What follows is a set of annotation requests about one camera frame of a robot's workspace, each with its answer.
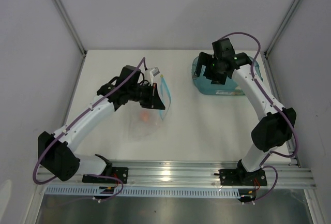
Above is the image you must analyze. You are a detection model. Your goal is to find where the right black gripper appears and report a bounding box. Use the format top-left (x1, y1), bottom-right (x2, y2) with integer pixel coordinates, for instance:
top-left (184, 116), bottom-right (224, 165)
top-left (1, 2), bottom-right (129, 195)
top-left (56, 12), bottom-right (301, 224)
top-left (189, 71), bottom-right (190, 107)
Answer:
top-left (193, 52), bottom-right (228, 85)

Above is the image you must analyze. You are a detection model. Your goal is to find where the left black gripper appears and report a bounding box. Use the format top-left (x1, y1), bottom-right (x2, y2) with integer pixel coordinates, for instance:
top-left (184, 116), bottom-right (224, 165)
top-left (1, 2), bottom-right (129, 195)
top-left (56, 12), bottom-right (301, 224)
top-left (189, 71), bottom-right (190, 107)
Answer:
top-left (128, 82), bottom-right (165, 110)

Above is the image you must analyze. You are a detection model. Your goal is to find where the brown egg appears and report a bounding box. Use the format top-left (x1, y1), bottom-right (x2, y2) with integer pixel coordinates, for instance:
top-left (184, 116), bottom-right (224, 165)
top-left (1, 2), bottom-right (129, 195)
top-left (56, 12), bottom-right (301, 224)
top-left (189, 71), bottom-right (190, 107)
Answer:
top-left (140, 112), bottom-right (149, 123)

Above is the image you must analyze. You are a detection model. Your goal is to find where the clear zip top bag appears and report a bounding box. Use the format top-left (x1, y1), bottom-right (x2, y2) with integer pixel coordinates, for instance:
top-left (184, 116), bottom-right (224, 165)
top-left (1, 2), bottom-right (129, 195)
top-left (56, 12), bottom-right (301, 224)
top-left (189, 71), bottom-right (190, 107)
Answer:
top-left (128, 74), bottom-right (171, 140)

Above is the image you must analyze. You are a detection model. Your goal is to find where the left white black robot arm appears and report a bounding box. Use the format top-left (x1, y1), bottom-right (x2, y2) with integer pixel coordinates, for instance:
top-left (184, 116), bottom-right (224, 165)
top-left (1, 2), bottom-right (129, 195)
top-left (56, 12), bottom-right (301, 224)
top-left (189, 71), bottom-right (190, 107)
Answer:
top-left (37, 65), bottom-right (166, 183)

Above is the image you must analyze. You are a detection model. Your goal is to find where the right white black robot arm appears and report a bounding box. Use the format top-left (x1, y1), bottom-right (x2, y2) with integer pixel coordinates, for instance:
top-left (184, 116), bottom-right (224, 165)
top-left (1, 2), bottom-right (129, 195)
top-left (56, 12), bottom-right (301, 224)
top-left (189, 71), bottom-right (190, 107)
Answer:
top-left (191, 52), bottom-right (296, 185)

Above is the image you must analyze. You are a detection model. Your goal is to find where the blue plastic tub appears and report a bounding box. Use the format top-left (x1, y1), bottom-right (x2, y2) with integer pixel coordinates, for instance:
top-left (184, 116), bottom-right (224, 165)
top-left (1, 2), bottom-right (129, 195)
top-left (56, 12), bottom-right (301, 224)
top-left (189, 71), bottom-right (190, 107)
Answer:
top-left (191, 53), bottom-right (253, 95)

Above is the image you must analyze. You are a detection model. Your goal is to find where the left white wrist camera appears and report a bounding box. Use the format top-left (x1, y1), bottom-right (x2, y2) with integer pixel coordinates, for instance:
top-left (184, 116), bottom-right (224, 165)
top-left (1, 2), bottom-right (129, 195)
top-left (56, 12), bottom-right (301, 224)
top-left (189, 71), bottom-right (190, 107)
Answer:
top-left (144, 67), bottom-right (160, 84)

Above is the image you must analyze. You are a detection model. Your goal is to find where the aluminium front rail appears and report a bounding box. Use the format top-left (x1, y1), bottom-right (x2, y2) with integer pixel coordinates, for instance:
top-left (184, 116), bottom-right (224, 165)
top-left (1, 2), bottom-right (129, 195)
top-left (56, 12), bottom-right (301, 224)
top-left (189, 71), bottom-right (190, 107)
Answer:
top-left (35, 159), bottom-right (317, 190)

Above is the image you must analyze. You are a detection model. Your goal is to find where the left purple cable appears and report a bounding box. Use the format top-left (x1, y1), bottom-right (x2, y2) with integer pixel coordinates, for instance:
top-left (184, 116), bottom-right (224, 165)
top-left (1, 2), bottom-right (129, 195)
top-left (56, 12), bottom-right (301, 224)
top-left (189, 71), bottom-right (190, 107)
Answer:
top-left (32, 57), bottom-right (147, 206)

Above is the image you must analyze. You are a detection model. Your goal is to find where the purple cable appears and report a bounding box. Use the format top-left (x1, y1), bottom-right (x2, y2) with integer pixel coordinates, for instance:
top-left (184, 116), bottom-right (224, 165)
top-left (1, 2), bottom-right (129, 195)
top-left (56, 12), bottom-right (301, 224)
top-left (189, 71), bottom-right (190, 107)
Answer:
top-left (32, 57), bottom-right (147, 206)
top-left (219, 32), bottom-right (300, 204)

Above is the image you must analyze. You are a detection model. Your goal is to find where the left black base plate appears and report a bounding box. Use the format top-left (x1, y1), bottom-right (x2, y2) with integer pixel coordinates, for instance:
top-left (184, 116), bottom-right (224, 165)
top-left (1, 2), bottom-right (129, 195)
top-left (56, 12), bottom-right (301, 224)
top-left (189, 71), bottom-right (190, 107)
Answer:
top-left (82, 167), bottom-right (129, 184)

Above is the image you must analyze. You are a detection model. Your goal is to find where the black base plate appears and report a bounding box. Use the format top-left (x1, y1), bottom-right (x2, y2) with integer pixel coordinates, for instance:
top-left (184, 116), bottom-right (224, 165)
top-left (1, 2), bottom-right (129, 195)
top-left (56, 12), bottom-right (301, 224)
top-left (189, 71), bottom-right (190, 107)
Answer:
top-left (214, 169), bottom-right (267, 186)
top-left (82, 167), bottom-right (129, 184)

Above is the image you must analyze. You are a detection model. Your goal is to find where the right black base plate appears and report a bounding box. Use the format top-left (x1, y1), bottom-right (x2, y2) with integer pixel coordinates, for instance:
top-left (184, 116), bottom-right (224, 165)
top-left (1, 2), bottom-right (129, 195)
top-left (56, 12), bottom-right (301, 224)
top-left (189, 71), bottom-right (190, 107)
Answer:
top-left (214, 169), bottom-right (267, 186)

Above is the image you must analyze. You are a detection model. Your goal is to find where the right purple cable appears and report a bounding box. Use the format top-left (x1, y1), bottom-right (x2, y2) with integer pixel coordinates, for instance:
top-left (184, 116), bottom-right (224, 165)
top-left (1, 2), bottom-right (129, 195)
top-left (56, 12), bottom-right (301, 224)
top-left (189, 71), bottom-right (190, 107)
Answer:
top-left (219, 32), bottom-right (300, 204)

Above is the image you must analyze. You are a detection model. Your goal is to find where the right aluminium side rail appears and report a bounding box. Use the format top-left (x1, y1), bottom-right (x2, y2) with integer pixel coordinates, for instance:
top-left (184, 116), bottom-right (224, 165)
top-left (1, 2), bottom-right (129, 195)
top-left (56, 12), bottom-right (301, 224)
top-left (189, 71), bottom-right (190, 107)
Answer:
top-left (263, 52), bottom-right (299, 160)

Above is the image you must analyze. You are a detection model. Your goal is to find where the right aluminium corner post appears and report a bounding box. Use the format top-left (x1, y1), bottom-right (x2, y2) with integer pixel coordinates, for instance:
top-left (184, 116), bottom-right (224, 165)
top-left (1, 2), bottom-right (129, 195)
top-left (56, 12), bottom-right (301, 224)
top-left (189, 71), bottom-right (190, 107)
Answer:
top-left (264, 0), bottom-right (303, 58)

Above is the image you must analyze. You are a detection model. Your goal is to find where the aluminium corner post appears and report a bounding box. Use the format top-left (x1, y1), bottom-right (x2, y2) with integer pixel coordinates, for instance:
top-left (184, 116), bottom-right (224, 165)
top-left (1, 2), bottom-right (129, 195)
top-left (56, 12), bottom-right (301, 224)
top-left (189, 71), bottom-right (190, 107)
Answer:
top-left (51, 0), bottom-right (87, 56)
top-left (264, 0), bottom-right (303, 58)

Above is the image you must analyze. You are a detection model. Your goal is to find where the white slotted cable duct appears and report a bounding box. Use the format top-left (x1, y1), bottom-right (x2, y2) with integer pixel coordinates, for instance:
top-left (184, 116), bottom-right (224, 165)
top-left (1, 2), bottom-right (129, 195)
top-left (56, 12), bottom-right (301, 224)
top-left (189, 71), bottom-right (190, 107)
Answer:
top-left (45, 185), bottom-right (240, 199)

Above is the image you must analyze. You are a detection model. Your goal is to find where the left aluminium corner post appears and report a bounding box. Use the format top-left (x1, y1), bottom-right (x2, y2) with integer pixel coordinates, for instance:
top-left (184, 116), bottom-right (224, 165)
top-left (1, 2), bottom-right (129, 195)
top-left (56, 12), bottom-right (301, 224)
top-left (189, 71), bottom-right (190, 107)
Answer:
top-left (51, 0), bottom-right (87, 56)

